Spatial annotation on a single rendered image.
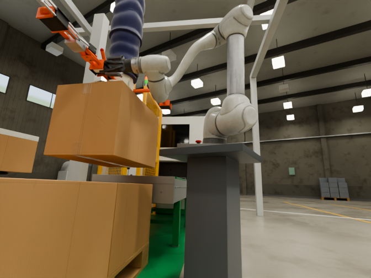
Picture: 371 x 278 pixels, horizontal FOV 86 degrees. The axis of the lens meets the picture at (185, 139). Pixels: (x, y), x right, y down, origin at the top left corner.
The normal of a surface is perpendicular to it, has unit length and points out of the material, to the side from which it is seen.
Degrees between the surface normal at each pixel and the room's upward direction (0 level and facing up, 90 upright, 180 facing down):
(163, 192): 90
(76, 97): 90
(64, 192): 90
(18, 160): 90
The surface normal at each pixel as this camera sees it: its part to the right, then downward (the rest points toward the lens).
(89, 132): -0.19, -0.24
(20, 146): 0.94, -0.05
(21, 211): 0.99, 0.00
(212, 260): -0.51, -0.22
